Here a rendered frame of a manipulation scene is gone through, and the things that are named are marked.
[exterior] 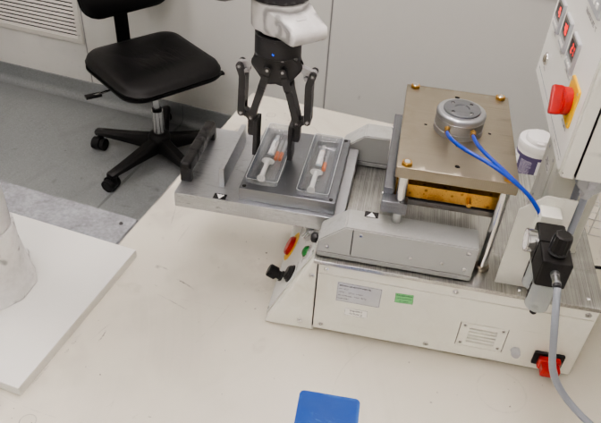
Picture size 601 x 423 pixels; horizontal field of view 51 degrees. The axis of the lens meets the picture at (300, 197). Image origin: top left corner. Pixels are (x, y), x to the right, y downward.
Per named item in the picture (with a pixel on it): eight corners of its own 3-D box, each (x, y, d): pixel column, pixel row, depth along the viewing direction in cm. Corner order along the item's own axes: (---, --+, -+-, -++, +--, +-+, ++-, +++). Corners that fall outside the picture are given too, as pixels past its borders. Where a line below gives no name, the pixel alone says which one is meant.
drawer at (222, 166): (357, 164, 125) (361, 131, 120) (341, 237, 108) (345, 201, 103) (212, 143, 129) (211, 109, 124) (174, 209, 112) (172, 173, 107)
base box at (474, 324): (545, 249, 136) (571, 185, 125) (570, 396, 107) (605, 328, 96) (300, 208, 142) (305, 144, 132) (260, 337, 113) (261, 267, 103)
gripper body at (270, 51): (309, 23, 102) (305, 76, 107) (258, 16, 103) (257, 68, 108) (300, 42, 96) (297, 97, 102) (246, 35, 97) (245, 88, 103)
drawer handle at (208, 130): (216, 138, 123) (215, 120, 121) (191, 181, 112) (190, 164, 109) (207, 136, 124) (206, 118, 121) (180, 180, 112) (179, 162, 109)
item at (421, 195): (494, 149, 116) (507, 104, 110) (500, 225, 99) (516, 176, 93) (400, 135, 118) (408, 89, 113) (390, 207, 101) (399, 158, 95)
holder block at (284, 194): (349, 150, 122) (351, 139, 121) (334, 215, 107) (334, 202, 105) (266, 138, 124) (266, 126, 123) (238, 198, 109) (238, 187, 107)
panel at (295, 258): (299, 213, 141) (341, 155, 129) (266, 312, 117) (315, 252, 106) (291, 208, 140) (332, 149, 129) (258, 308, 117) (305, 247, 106)
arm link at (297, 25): (258, -19, 100) (258, 15, 103) (238, 11, 90) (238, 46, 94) (337, -8, 99) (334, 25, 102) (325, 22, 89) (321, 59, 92)
